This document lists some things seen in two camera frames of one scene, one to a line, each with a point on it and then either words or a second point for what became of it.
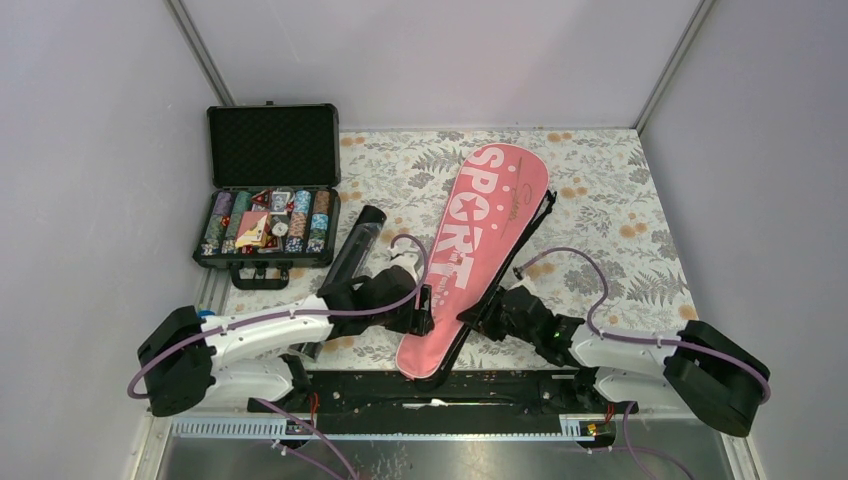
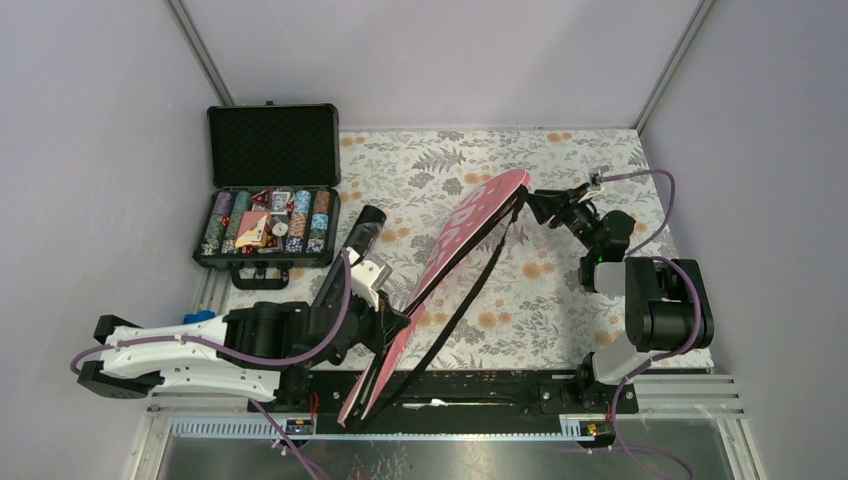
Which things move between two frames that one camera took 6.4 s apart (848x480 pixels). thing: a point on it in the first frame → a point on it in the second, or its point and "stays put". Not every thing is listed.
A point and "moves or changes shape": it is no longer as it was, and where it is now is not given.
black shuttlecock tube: (357, 247) stays put
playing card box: (253, 229) stays put
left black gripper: (417, 321) → (390, 318)
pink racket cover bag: (494, 191) moves or changes shape
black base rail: (385, 401) stays put
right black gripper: (483, 314) → (546, 203)
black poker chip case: (273, 173) stays put
